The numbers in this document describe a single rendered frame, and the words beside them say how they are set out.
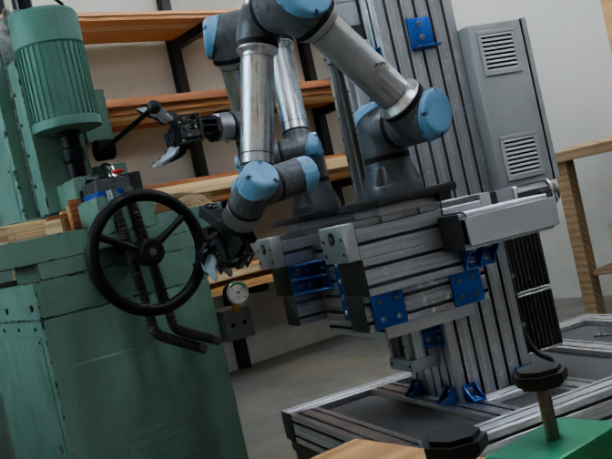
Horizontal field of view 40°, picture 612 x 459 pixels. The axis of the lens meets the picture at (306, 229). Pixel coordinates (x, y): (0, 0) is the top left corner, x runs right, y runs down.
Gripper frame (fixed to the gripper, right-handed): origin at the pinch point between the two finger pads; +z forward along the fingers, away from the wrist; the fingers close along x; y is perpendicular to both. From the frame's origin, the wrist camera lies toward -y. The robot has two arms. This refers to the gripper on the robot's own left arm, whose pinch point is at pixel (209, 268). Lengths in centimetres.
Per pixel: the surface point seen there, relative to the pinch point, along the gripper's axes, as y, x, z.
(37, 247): -24.3, -29.4, 13.7
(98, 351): -1.1, -21.1, 28.1
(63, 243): -23.9, -23.4, 13.9
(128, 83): -233, 117, 181
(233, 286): -3.6, 14.6, 19.0
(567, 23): -129, 312, 63
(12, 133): -70, -19, 26
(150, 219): -19.8, -4.7, 5.2
